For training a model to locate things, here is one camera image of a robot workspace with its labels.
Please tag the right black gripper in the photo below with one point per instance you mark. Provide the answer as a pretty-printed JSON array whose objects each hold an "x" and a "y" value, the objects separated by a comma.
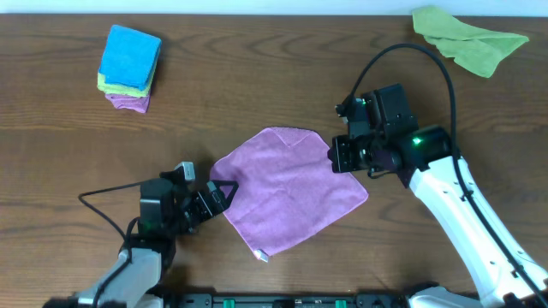
[{"x": 338, "y": 155}]

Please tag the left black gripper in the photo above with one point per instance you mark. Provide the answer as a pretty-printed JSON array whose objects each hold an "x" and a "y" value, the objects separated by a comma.
[{"x": 205, "y": 202}]

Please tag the purple cloth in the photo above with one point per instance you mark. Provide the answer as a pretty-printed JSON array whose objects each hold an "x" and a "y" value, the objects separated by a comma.
[
  {"x": 287, "y": 190},
  {"x": 126, "y": 102}
]

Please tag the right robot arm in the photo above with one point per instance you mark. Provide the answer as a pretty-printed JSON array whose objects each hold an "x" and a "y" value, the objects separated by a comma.
[{"x": 384, "y": 138}]

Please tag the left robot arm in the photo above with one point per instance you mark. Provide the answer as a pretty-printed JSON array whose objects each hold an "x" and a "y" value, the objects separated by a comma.
[{"x": 168, "y": 209}]

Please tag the folded purple cloth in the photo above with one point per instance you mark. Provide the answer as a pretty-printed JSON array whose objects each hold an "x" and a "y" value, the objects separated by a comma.
[{"x": 126, "y": 102}]

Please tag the folded green cloth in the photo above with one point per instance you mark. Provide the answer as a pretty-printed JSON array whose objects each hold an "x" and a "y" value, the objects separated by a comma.
[{"x": 103, "y": 86}]

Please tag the folded blue cloth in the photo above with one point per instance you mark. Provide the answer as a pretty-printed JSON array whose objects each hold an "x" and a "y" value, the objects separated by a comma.
[{"x": 129, "y": 57}]

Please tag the loose green cloth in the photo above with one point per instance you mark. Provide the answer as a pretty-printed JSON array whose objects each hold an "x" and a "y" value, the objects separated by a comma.
[{"x": 476, "y": 49}]

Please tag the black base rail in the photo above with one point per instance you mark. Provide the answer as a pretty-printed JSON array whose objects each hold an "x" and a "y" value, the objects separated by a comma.
[{"x": 363, "y": 300}]

